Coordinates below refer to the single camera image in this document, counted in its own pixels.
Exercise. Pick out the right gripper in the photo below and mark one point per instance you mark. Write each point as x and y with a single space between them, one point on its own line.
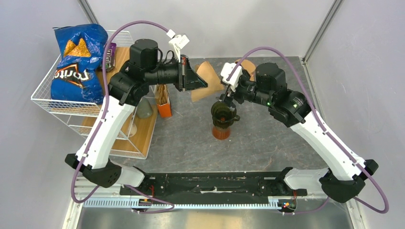
235 94

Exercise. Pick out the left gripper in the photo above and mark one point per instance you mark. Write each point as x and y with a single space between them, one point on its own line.
188 79

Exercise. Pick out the dark green ceramic dripper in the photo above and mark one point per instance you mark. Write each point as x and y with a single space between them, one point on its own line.
223 116

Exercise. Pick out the orange liquid glass beaker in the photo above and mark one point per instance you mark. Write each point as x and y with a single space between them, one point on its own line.
221 133

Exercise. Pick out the brown paper coffee filter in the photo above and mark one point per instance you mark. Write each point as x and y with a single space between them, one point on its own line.
250 67

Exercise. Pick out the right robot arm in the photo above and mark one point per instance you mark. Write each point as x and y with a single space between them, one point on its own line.
345 174

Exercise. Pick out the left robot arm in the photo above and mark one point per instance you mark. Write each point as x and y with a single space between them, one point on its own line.
125 90

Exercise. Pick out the orange filter holder box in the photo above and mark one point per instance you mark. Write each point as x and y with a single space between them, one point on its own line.
165 110

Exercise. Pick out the cream bottle on shelf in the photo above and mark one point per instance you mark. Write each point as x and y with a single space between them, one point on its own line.
131 126

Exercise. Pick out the purple candy packet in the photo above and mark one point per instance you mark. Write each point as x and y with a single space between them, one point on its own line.
110 58

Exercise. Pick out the blue Doritos chip bag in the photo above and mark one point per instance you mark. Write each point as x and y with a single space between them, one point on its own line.
82 48

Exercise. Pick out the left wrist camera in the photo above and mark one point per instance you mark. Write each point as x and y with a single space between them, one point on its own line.
177 42

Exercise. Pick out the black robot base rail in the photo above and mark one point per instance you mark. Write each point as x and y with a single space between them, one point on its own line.
218 187

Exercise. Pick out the white wire shelf rack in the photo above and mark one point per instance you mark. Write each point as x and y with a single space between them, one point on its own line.
81 116

